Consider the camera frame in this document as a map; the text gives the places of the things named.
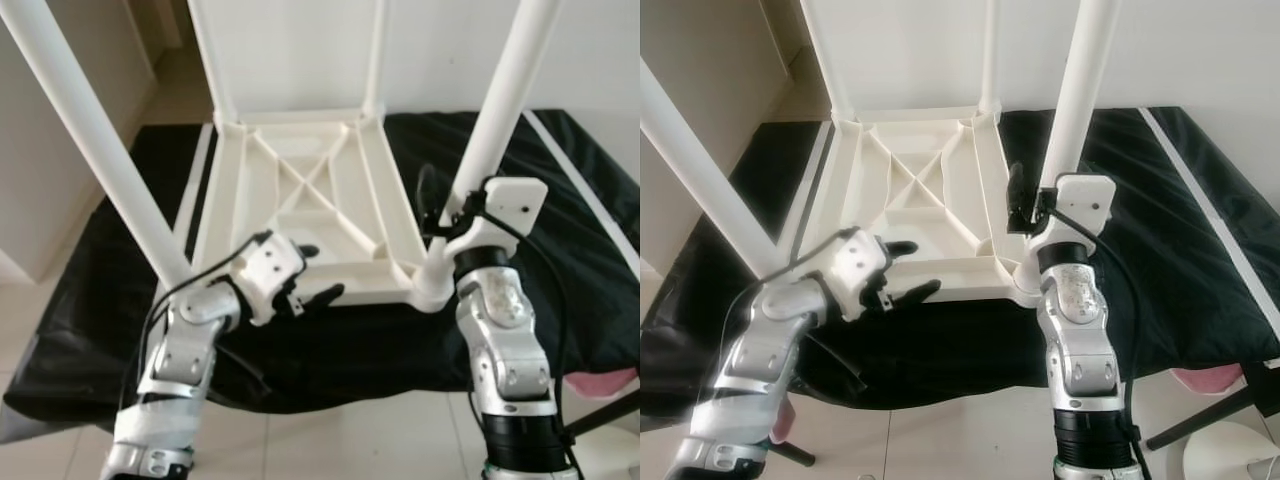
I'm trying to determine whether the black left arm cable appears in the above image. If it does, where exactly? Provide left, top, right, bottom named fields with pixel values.
left=725, top=230, right=856, bottom=401
left=140, top=232, right=273, bottom=401

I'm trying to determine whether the white plastic table top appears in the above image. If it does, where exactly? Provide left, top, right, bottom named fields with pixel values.
left=165, top=108, right=456, bottom=313
left=775, top=105, right=1051, bottom=301

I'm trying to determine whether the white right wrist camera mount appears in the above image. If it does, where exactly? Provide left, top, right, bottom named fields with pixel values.
left=1030, top=173, right=1116, bottom=251
left=445, top=177, right=549, bottom=266

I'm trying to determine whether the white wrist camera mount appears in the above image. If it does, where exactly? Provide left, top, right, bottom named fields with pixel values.
left=815, top=228, right=891, bottom=321
left=445, top=177, right=549, bottom=266
left=232, top=232, right=306, bottom=326
left=1030, top=173, right=1116, bottom=251

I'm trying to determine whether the black table cover sheet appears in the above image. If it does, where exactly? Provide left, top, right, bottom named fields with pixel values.
left=640, top=105, right=1280, bottom=411
left=0, top=110, right=641, bottom=441

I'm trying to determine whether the white tape strip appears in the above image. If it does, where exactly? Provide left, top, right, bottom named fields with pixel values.
left=525, top=112, right=641, bottom=276
left=780, top=122, right=833, bottom=251
left=1140, top=108, right=1280, bottom=356
left=175, top=125, right=216, bottom=251

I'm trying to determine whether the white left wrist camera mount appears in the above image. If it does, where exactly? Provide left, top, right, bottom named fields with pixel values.
left=232, top=232, right=306, bottom=326
left=815, top=228, right=891, bottom=321

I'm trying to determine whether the pink plastic object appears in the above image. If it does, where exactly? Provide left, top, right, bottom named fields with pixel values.
left=1170, top=365, right=1246, bottom=393
left=772, top=395, right=799, bottom=446
left=565, top=368, right=639, bottom=396

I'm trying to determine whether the black metal table frame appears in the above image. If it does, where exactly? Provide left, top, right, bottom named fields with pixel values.
left=760, top=365, right=1280, bottom=466
left=565, top=390, right=641, bottom=436

